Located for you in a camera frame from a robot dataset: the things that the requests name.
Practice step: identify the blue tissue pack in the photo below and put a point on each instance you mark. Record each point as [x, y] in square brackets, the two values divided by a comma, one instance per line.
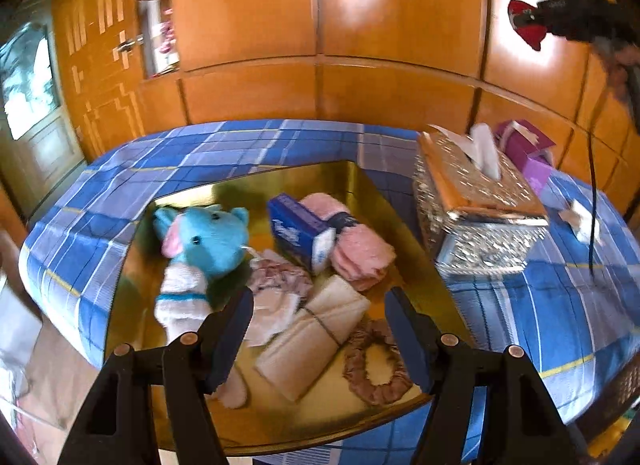
[292, 225]

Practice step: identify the white facial tissue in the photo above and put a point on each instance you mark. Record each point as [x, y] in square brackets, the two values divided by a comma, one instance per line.
[486, 150]

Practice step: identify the purple cardboard box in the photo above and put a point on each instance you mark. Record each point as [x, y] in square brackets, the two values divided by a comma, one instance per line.
[530, 170]

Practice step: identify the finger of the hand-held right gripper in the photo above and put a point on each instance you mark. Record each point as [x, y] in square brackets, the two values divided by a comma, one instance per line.
[532, 20]

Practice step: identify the blue plaid bed sheet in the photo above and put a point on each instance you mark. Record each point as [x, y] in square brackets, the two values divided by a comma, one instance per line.
[240, 145]

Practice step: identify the red fabric bow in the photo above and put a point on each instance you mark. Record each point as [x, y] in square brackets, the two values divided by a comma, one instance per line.
[520, 10]

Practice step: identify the brown satin scrunchie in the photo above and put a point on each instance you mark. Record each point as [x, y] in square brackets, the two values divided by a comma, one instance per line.
[355, 370]

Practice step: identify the blue plush elephant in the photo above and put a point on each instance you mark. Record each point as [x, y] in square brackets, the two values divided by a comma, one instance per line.
[200, 240]

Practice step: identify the beige folded towel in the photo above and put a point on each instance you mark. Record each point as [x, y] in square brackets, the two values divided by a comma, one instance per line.
[310, 340]

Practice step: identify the pink dishcloth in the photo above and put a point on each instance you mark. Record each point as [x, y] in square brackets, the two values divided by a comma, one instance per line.
[360, 250]

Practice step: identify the wooden door with window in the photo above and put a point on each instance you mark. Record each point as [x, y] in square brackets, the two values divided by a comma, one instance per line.
[35, 110]

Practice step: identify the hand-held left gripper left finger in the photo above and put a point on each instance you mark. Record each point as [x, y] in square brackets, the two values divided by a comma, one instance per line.
[235, 335]

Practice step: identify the pink ruffled scrunchie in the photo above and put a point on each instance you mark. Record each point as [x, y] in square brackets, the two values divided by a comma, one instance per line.
[280, 275]

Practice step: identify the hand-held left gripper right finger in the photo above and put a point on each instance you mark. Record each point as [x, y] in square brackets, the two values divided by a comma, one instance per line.
[405, 340]

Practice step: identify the gold tray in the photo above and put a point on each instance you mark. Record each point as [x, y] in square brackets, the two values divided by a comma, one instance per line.
[350, 185]

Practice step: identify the silver ornate tissue box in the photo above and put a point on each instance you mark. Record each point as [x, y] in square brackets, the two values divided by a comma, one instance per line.
[480, 190]

